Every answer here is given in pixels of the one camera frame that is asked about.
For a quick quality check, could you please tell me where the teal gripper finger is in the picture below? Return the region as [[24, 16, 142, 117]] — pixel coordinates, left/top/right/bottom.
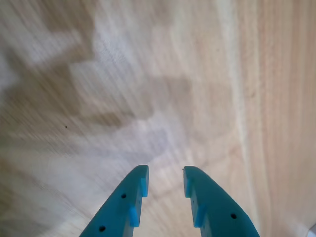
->
[[79, 164, 150, 237], [182, 165, 261, 237]]

